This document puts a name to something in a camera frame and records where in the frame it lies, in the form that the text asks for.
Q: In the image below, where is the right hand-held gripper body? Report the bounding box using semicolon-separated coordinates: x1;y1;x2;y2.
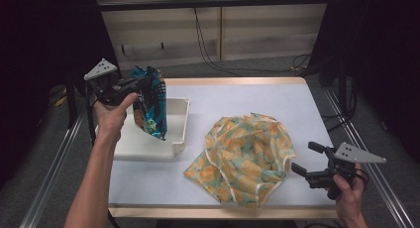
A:
304;141;387;201

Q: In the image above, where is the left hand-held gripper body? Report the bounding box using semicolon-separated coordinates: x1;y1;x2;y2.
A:
83;57;143;107

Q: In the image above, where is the blue snack packet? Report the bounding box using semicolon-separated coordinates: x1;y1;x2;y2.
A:
131;65;168;141

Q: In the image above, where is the orange fruit print cloth bag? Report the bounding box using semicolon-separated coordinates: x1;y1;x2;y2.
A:
183;112;297;210

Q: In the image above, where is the white plastic tray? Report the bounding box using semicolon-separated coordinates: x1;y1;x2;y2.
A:
113;96;191;161

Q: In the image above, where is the person's right hand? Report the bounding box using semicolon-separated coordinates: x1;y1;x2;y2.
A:
324;169;368;220

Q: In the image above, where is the person's left hand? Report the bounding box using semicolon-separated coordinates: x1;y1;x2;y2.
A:
93;91;140;141

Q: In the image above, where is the black metal stand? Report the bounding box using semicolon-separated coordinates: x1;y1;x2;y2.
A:
64;78;79;129

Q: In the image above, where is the black curtain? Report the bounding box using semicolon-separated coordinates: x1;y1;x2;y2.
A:
309;0;420;165
0;0;120;191

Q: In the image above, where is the black horizontal metal bar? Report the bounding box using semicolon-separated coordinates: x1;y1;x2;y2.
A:
98;0;332;12

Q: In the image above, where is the aluminium floor rail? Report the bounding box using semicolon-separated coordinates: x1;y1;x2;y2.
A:
324;88;415;228
19;110;85;228

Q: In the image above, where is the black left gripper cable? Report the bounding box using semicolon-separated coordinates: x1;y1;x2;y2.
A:
84;82;97;147

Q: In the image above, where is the black wall cable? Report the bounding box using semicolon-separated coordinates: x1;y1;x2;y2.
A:
192;6;313;75

